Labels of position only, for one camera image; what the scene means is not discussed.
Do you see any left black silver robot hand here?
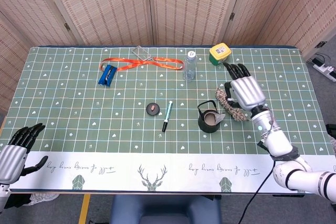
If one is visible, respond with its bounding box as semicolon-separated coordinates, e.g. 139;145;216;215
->
0;123;49;185

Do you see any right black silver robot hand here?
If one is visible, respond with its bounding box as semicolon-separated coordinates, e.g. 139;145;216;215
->
222;62;266;112

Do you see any grey tea bag with string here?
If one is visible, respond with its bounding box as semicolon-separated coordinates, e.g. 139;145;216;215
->
208;99;237;125

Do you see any black cast iron teapot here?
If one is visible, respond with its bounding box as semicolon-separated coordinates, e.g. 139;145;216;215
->
197;100;226;133

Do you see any small black round disc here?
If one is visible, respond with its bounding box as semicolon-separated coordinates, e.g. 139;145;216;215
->
146;102;161;116

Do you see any black fabric piece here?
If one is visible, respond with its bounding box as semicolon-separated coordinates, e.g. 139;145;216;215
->
4;194;33;209

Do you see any green tub with yellow lid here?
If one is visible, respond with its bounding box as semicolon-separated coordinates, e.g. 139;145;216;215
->
208;42;232;66

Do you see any white crumpled cloth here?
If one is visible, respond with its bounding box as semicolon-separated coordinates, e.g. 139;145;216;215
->
29;193;60;206

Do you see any clear plastic water bottle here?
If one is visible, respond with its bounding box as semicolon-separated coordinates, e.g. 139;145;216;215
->
182;50;197;81

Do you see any white power strip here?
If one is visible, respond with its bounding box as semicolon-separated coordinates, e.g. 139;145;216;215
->
312;58;336;82

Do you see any green grid tablecloth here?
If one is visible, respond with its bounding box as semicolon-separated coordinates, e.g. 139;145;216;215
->
0;46;336;193

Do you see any clear plastic badge holder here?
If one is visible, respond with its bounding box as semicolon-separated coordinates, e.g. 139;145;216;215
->
131;46;151;61

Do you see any blue padded chair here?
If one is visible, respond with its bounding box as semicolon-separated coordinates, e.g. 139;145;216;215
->
109;194;223;224

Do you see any woven bamboo folding screen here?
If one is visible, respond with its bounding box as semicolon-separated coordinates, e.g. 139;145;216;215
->
0;0;336;114

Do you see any braided beige rope bundle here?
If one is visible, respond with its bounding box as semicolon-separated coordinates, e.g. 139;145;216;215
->
215;87;249;122

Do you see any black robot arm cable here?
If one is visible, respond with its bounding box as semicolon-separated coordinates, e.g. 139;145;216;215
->
237;161;276;224

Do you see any orange lanyard strap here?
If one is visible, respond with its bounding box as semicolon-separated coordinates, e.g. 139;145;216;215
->
100;56;184;72

